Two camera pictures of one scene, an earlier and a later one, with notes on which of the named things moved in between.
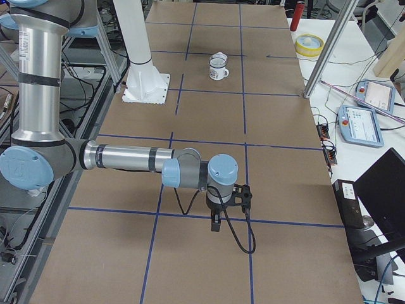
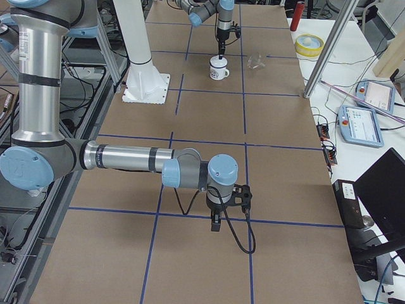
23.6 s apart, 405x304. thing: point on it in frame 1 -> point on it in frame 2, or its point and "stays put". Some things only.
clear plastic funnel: [219, 57] -> [253, 62]
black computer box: [350, 209] stays put
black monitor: [381, 189] stays put
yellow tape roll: [309, 45] stays put
